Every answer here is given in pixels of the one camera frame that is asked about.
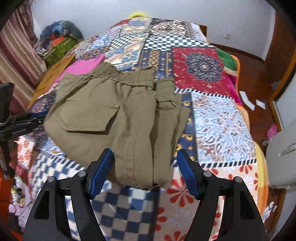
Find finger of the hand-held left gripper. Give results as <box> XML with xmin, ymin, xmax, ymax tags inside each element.
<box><xmin>0</xmin><ymin>126</ymin><xmax>35</xmax><ymax>140</ymax></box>
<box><xmin>9</xmin><ymin>112</ymin><xmax>47</xmax><ymax>127</ymax></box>

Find brown wooden door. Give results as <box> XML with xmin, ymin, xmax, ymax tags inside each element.
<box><xmin>264</xmin><ymin>11</ymin><xmax>296</xmax><ymax>70</ymax></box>

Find grey cabinet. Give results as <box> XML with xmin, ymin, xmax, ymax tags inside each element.
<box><xmin>266</xmin><ymin>116</ymin><xmax>296</xmax><ymax>189</ymax></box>

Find pink garment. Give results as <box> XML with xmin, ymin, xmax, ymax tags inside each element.
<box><xmin>55</xmin><ymin>54</ymin><xmax>105</xmax><ymax>81</ymax></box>

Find patchwork printed blanket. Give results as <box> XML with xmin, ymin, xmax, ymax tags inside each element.
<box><xmin>9</xmin><ymin>17</ymin><xmax>270</xmax><ymax>241</ymax></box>

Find yellow curved object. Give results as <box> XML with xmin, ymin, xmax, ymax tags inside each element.
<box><xmin>128</xmin><ymin>11</ymin><xmax>151</xmax><ymax>18</ymax></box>

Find orange box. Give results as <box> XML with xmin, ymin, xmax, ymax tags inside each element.
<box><xmin>52</xmin><ymin>35</ymin><xmax>65</xmax><ymax>46</ymax></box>

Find pink slipper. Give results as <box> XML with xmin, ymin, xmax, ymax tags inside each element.
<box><xmin>266</xmin><ymin>124</ymin><xmax>278</xmax><ymax>139</ymax></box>

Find pile of clothes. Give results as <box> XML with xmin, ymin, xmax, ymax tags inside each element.
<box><xmin>38</xmin><ymin>21</ymin><xmax>84</xmax><ymax>47</ymax></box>

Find green fleece blanket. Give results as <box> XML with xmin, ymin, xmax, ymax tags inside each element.
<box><xmin>216</xmin><ymin>47</ymin><xmax>242</xmax><ymax>79</ymax></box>

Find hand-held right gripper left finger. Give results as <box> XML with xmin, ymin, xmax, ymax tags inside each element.
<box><xmin>22</xmin><ymin>148</ymin><xmax>114</xmax><ymax>241</ymax></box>

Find striped red curtain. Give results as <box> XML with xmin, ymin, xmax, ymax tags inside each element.
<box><xmin>0</xmin><ymin>7</ymin><xmax>47</xmax><ymax>112</ymax></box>

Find green patterned bag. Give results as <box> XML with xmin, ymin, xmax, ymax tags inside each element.
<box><xmin>44</xmin><ymin>37</ymin><xmax>78</xmax><ymax>67</ymax></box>

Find olive green pants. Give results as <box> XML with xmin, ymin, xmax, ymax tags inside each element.
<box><xmin>44</xmin><ymin>62</ymin><xmax>191</xmax><ymax>188</ymax></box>

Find wooden lap tray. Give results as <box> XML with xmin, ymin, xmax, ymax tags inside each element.
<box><xmin>28</xmin><ymin>54</ymin><xmax>75</xmax><ymax>109</ymax></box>

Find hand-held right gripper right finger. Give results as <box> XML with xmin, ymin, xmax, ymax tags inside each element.
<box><xmin>177</xmin><ymin>149</ymin><xmax>265</xmax><ymax>241</ymax></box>

